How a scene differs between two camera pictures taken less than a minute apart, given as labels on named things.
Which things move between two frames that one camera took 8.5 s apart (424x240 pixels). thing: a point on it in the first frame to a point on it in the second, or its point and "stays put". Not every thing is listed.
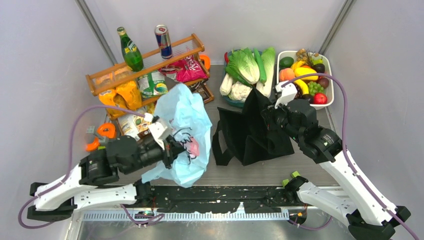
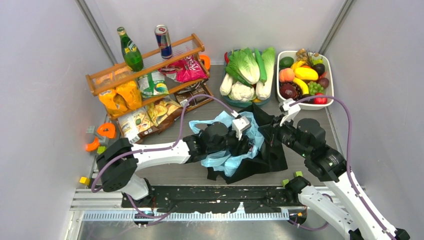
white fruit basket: (331, 93) stays put
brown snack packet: (200, 87) to (183, 97)
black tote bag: (244, 137) to (271, 159)
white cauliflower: (239, 91) stays put
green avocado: (286, 62) stays put
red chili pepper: (226, 57) stays put
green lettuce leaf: (242, 62) stays put
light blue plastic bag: (185, 115) to (235, 165)
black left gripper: (173, 149) to (241, 146)
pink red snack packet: (186, 70) stays put
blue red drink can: (162, 34) stays put
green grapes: (314, 88) stays put
